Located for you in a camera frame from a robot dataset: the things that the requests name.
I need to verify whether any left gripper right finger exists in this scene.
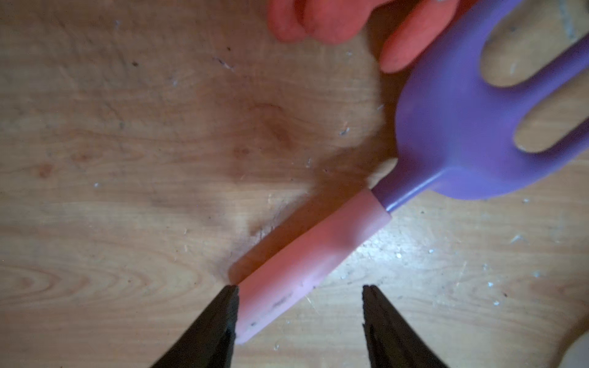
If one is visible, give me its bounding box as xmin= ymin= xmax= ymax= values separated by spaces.
xmin=362 ymin=285 xmax=447 ymax=368

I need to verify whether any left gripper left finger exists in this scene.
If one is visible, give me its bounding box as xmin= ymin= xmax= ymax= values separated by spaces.
xmin=152 ymin=285 xmax=239 ymax=368

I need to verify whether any white pink garden glove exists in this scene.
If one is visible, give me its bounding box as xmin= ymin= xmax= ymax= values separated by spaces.
xmin=267 ymin=0 xmax=475 ymax=74

